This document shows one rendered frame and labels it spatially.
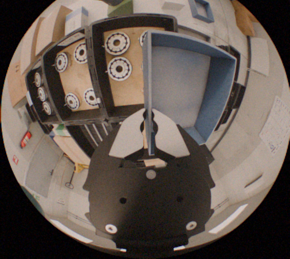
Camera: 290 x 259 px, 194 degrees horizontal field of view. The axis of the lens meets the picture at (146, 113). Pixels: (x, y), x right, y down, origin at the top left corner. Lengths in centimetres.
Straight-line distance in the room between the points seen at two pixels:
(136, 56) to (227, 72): 33
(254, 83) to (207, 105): 287
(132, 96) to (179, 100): 28
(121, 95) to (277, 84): 308
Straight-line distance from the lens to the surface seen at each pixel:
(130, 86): 41
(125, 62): 37
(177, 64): 17
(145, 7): 65
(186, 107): 21
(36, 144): 335
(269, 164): 326
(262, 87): 298
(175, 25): 35
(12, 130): 310
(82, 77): 48
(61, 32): 72
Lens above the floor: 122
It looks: 57 degrees down
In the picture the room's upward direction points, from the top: 170 degrees clockwise
